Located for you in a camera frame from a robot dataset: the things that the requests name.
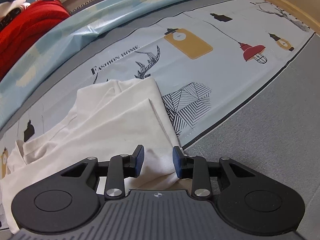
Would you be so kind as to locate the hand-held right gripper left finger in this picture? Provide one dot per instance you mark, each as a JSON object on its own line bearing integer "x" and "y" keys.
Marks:
{"x": 139, "y": 161}

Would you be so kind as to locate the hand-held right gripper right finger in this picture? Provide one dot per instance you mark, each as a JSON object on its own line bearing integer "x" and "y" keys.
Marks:
{"x": 178, "y": 162}

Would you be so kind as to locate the white garment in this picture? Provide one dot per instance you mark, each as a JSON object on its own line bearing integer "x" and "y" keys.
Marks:
{"x": 112, "y": 120}

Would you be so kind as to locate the grey printed bed sheet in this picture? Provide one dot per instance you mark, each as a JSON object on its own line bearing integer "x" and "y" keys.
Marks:
{"x": 250, "y": 130}

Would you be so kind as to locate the light blue patterned sheet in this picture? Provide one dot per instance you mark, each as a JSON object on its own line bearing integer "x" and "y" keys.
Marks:
{"x": 100, "y": 17}

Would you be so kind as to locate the red quilt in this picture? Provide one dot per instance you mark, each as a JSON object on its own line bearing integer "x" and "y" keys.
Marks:
{"x": 25, "y": 32}

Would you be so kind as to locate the dark-edged patterned folded blanket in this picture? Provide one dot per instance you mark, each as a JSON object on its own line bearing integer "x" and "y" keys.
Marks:
{"x": 10, "y": 16}

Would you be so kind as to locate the wooden bed frame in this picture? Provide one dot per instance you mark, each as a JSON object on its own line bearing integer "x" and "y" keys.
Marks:
{"x": 287, "y": 2}

